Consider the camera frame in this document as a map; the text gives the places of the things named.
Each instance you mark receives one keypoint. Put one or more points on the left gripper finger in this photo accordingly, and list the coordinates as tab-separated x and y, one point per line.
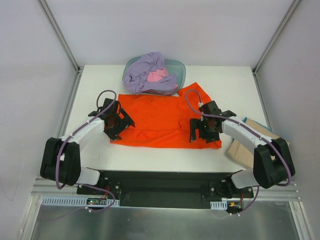
127	119
114	137

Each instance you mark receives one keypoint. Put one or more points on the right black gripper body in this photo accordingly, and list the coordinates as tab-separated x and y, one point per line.
194	129

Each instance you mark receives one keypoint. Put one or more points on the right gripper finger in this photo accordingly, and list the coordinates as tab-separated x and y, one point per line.
193	126
214	137

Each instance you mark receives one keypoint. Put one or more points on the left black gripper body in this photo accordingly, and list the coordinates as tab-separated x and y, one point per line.
126	120

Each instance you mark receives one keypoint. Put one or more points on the orange t shirt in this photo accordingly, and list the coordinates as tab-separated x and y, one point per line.
164	121

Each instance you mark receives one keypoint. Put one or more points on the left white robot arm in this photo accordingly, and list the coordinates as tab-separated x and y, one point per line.
61	161

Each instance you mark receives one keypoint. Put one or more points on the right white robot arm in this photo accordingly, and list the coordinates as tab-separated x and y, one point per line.
272	161

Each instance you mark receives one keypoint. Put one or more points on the brown cardboard sheet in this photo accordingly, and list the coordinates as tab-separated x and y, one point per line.
241	155

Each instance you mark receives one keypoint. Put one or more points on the teal cloth under cardboard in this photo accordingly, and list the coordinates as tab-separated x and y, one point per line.
255	124

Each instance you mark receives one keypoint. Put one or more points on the lilac t shirt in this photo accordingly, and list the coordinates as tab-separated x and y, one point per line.
135	77

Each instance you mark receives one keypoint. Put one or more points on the pink t shirt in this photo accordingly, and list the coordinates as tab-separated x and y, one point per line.
161	80

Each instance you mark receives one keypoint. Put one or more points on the teal plastic basket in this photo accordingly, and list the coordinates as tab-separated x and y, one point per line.
173	67

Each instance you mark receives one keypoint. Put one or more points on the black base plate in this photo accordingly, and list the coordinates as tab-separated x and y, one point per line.
154	189

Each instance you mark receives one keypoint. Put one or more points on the right slotted cable duct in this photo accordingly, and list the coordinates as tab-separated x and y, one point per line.
219	205

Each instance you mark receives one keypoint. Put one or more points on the slotted cable duct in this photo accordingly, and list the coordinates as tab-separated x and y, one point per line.
219	205
68	201

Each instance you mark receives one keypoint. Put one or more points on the left slotted cable duct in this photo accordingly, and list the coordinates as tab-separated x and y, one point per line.
68	201

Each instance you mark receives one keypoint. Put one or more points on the front aluminium rail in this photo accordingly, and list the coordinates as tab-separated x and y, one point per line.
290	193

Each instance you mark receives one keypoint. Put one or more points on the left aluminium frame post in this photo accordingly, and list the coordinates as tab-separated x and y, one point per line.
59	34

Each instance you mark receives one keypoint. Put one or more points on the aluminium frame post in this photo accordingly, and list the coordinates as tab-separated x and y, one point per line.
59	34
277	33

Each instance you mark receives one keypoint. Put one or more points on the right aluminium frame post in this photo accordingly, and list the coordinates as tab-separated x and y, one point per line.
277	33

